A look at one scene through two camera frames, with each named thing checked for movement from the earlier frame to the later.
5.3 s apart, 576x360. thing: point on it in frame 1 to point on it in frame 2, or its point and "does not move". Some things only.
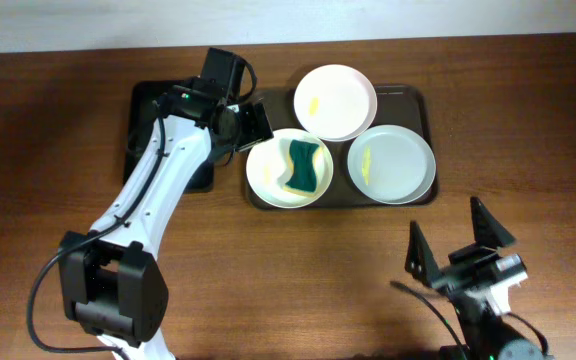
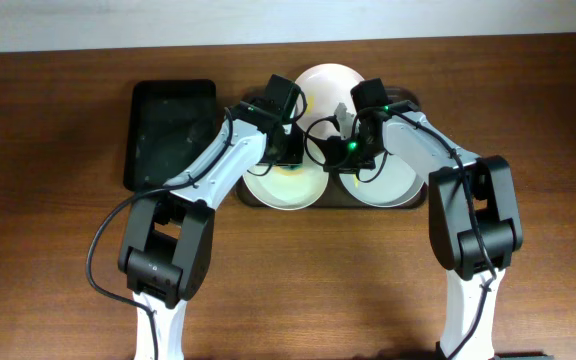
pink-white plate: (335, 102) does not move
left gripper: (259, 127) to (296, 157)
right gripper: (461, 261) to (337, 161)
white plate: (268, 168) does not move
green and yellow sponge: (302, 160) to (289, 170)
